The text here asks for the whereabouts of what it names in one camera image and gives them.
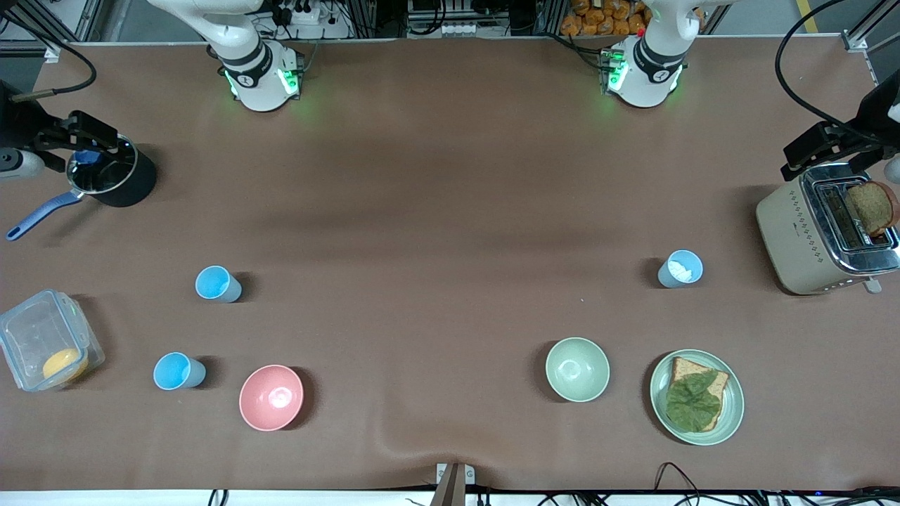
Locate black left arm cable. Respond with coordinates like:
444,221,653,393
774,0,888,145

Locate beige and chrome toaster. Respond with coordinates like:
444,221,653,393
756,163,900,296

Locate thin black looped cable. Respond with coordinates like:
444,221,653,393
654,461,705,494

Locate pale green bowl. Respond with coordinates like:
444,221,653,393
545,337,611,403

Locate pale green plate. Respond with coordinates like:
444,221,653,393
649,349,745,446

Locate green lettuce leaf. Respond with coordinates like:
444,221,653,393
665,370,723,432

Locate orange round food piece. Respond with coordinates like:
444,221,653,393
42,349,89,382

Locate pink bowl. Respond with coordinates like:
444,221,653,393
239,364,305,432

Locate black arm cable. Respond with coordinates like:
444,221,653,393
0,13,97,103
774,0,888,145

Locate black pot with blue handle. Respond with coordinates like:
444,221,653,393
6,132,158,242

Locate brown bread slice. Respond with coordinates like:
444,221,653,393
669,356,731,432

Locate clear plastic food container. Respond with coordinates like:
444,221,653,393
0,289,106,392

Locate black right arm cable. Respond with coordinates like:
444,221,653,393
0,13,97,103

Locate dark toast slice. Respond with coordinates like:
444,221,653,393
845,181,900,238

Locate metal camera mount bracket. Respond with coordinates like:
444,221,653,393
430,462,476,506

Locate blue cup with white paper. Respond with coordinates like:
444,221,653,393
657,249,704,289

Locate bag of orange snacks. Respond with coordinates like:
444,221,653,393
560,0,649,37

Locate blue plastic cup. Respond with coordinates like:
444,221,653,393
153,352,207,391
195,265,243,304

